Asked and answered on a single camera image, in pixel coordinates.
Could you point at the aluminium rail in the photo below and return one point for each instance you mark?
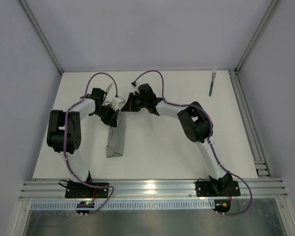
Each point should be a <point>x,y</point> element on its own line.
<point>153,189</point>
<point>254,141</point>

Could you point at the aluminium right side rail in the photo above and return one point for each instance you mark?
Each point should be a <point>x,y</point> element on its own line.
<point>254,141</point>

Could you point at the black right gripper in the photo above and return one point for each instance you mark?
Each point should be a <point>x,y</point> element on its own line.
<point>132,103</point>

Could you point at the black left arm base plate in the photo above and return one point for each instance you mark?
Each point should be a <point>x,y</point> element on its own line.
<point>76,190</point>

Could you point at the right black connector board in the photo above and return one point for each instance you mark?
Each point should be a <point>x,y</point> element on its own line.
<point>222,206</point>

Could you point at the aluminium left corner post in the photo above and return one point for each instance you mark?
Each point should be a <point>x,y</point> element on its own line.
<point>40,34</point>

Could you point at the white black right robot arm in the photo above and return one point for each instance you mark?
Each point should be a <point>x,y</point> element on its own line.
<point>195,123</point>

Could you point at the slotted grey cable duct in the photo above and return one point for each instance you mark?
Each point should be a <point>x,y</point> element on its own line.
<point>127,204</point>

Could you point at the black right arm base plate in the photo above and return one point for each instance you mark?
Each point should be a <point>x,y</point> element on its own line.
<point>208,188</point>

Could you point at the aluminium right corner post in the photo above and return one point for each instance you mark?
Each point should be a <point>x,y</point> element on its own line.
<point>262,25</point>

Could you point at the aluminium front rail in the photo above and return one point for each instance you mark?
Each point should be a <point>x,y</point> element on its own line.
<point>153,189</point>

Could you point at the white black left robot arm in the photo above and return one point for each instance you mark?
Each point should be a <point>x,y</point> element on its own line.
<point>64,133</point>

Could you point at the aluminium corner post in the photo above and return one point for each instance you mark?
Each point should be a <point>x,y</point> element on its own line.
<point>262,25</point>
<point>40,34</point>

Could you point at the green handled fork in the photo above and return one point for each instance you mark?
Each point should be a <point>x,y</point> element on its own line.
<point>213,76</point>

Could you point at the grey cloth napkin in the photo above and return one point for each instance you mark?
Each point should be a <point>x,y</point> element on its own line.
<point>116,138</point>

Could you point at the left controller board with led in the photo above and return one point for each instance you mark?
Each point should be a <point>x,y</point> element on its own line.
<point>84,207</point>

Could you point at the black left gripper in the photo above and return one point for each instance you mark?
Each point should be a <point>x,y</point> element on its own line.
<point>110,117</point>

